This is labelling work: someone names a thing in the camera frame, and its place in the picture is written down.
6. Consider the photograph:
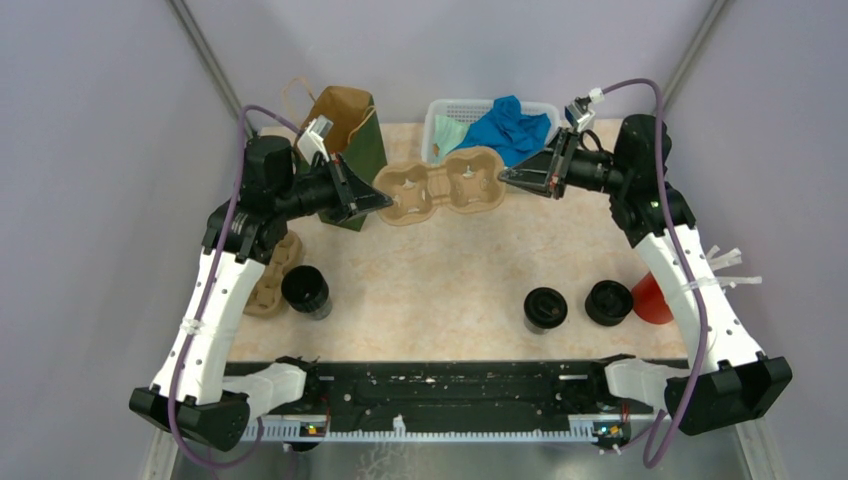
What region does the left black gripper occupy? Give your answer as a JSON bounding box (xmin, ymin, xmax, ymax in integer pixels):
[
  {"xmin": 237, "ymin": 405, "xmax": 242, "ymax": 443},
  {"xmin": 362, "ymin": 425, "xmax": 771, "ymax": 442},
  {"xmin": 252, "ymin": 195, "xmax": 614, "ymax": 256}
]
[{"xmin": 275, "ymin": 149, "xmax": 393, "ymax": 223}]

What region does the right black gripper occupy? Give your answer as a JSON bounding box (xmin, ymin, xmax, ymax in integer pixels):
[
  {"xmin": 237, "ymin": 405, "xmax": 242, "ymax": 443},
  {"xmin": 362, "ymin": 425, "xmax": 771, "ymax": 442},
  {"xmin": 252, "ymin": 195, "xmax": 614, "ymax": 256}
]
[{"xmin": 498, "ymin": 127, "xmax": 629, "ymax": 200}]

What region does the green brown paper bag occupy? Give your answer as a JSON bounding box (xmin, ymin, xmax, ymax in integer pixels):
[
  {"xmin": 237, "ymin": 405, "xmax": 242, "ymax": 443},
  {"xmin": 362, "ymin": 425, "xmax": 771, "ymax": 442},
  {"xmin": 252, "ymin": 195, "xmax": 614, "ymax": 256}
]
[{"xmin": 278, "ymin": 85, "xmax": 387, "ymax": 231}]

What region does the cardboard cup carrier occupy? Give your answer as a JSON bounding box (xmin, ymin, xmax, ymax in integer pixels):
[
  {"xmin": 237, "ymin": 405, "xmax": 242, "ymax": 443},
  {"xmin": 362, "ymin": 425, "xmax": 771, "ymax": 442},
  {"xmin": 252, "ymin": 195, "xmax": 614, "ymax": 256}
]
[
  {"xmin": 373, "ymin": 147, "xmax": 506, "ymax": 226},
  {"xmin": 243, "ymin": 231, "xmax": 305, "ymax": 318}
]

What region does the dark coffee cup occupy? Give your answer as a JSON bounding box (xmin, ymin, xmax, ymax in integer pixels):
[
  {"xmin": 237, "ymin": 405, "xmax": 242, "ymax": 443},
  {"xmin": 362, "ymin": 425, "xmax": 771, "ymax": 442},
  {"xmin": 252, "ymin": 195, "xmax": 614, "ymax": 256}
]
[
  {"xmin": 280, "ymin": 265, "xmax": 332, "ymax": 320},
  {"xmin": 523, "ymin": 286, "xmax": 569, "ymax": 336}
]

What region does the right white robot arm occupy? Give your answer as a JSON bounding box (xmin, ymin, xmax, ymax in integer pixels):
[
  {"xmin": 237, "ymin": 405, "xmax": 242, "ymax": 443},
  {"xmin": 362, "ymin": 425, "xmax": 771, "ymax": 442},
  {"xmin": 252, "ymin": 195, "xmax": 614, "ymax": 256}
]
[{"xmin": 499, "ymin": 114, "xmax": 793, "ymax": 436}]

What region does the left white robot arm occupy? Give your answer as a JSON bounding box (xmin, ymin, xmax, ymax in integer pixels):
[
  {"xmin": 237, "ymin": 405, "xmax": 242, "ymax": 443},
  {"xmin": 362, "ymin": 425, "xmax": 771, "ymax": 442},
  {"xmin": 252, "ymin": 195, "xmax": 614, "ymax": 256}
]
[{"xmin": 129, "ymin": 136, "xmax": 393, "ymax": 451}]

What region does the blue cloth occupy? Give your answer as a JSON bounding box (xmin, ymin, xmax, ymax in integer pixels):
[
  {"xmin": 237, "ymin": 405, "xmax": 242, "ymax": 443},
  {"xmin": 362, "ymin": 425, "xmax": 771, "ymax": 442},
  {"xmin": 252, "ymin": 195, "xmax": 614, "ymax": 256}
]
[{"xmin": 455, "ymin": 96, "xmax": 552, "ymax": 167}]

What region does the white plastic basket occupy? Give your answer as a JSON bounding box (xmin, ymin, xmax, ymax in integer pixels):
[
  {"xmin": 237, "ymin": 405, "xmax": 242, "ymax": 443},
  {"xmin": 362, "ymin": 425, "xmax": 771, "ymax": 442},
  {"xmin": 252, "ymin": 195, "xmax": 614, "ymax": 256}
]
[{"xmin": 420, "ymin": 99, "xmax": 562, "ymax": 165}]

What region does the light green cloth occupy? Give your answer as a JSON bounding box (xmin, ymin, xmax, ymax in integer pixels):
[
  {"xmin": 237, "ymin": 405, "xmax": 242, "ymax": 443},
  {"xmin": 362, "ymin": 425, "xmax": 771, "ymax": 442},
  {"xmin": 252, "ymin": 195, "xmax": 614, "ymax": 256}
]
[{"xmin": 430, "ymin": 115, "xmax": 469, "ymax": 160}]

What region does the white cable duct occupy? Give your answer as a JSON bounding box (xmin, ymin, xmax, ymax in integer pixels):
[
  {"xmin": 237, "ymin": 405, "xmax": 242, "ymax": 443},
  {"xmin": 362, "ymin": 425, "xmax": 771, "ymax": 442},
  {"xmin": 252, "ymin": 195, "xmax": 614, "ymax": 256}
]
[{"xmin": 241, "ymin": 416, "xmax": 630, "ymax": 444}]

